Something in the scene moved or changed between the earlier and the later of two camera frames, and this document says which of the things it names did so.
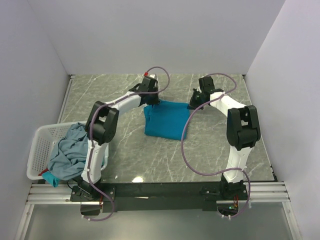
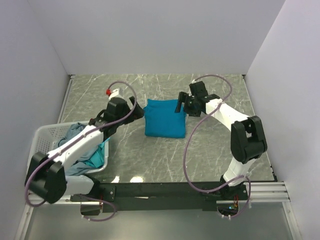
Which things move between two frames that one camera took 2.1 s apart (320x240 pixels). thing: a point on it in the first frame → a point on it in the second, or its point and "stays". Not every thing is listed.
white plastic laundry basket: (44, 137) stays
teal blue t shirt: (166, 119) stays
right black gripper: (192, 104) → (182, 98)
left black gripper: (155, 101) → (137, 113)
